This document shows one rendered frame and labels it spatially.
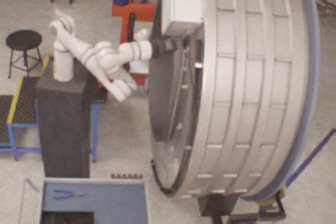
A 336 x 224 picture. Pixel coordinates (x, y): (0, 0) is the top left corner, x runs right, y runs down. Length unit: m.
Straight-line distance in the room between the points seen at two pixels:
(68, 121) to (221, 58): 0.95
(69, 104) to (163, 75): 0.74
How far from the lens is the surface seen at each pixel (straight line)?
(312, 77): 1.55
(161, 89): 2.42
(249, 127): 1.52
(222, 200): 1.95
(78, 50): 1.74
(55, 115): 2.04
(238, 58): 1.42
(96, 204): 1.99
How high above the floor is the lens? 2.29
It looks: 40 degrees down
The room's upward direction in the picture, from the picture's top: 12 degrees clockwise
